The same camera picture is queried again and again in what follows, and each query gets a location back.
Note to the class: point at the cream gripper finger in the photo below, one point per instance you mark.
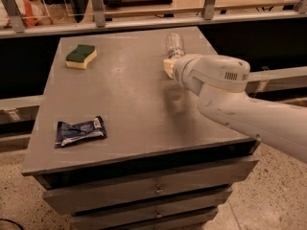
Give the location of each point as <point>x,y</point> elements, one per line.
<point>168,65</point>

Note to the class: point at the clear plastic water bottle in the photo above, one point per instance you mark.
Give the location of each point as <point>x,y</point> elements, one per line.
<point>175,45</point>

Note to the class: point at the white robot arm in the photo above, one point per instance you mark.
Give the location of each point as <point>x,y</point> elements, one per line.
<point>220,83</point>

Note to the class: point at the green and yellow sponge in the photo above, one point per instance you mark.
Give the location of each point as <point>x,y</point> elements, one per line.
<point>81,56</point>

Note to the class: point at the grey drawer cabinet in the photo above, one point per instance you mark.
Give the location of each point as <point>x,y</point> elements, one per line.
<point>155,135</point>

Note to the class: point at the blue foil snack packet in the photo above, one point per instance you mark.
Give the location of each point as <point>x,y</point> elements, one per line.
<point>68,135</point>

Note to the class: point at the top drawer metal knob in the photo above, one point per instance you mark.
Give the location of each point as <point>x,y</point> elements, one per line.
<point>158,190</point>

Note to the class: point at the drawer metal knob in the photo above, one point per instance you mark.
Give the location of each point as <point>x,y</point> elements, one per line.
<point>158,190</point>
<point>158,215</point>

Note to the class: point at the orange and white bag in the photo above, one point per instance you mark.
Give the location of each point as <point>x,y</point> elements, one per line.
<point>32,14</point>

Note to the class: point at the grey metal railing frame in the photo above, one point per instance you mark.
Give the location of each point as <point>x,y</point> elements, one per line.
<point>91,16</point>

